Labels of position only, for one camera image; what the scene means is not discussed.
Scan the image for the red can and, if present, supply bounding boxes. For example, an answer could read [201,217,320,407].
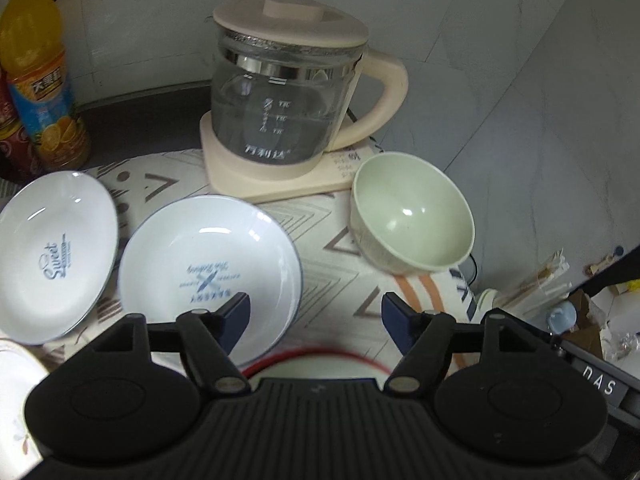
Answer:
[0,67,43,181]

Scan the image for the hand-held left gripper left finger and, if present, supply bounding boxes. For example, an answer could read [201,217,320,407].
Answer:
[92,291,252,395]

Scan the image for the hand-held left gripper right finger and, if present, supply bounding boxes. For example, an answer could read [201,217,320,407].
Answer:
[381,292,541,394]

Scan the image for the orange juice bottle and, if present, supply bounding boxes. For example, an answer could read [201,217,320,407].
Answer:
[0,0,92,171]

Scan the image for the glass kettle with cream lid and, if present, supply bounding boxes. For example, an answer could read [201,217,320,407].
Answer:
[204,0,410,168]

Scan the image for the white plate with script print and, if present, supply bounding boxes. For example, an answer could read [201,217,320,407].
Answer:
[0,170,120,346]

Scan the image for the pale green bowl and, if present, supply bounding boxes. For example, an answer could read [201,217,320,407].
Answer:
[349,152,476,276]

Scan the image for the disposable chopstick packets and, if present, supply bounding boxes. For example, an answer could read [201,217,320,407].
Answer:
[492,249,574,312]

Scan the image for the thin black cable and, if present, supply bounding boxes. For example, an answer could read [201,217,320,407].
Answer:
[456,254,479,297]

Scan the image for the black furniture edge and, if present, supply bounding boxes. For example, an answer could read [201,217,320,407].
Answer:
[582,244,640,302]

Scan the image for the brown cardboard box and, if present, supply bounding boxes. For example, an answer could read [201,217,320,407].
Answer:
[567,287,609,357]

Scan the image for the patterned table cloth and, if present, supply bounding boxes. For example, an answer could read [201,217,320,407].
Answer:
[0,137,483,376]

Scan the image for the cream kettle heating base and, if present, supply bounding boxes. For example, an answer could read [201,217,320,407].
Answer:
[199,110,386,204]

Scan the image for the white plate with floral print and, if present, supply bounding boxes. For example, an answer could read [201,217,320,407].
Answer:
[0,338,51,476]

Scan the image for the red rimmed bowl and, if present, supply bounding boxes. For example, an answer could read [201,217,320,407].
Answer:
[239,346,396,393]

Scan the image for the light blue plastic object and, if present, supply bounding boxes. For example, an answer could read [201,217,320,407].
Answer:
[545,301,579,334]

